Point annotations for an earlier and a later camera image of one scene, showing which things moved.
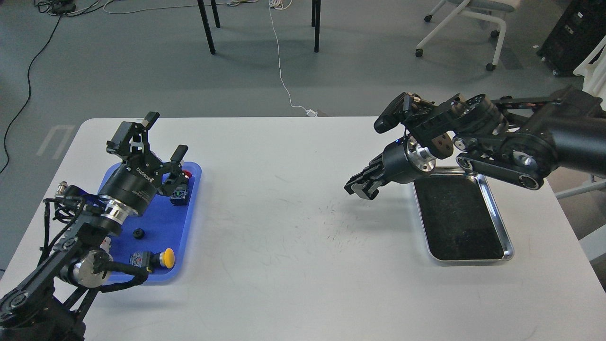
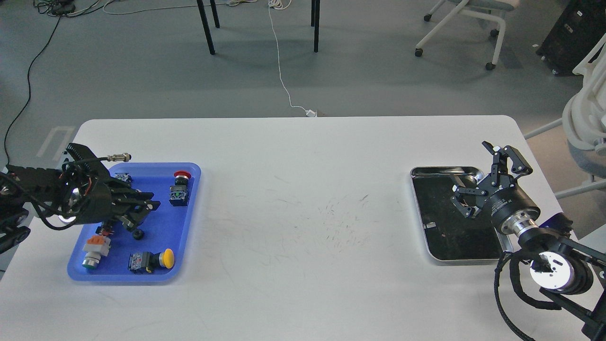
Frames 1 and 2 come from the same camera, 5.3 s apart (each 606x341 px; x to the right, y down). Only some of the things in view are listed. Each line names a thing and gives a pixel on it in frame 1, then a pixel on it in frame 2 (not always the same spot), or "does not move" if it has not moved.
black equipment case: (575, 36) does not move
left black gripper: (132, 185) -> (100, 199)
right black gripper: (403, 162) -> (500, 195)
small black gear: (138, 233) does not move
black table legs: (315, 15) does not move
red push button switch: (181, 197) does not move
